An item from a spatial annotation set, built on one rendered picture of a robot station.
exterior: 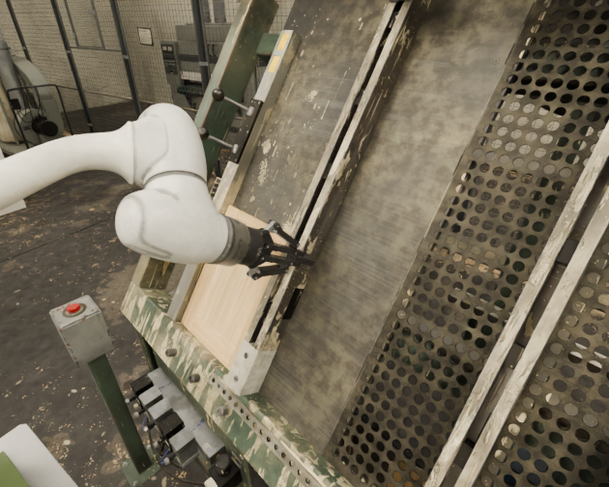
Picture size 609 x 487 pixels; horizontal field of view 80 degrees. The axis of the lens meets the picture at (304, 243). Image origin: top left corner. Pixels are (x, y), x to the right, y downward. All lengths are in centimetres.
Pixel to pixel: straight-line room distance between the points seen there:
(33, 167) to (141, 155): 14
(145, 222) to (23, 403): 207
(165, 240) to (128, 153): 16
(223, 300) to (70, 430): 138
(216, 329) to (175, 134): 64
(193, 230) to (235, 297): 53
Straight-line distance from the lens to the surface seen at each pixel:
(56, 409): 243
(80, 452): 221
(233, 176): 114
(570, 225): 70
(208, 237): 58
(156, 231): 55
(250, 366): 94
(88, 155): 66
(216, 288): 113
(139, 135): 65
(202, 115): 135
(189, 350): 116
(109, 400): 162
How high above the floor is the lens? 171
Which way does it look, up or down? 32 degrees down
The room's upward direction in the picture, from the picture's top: straight up
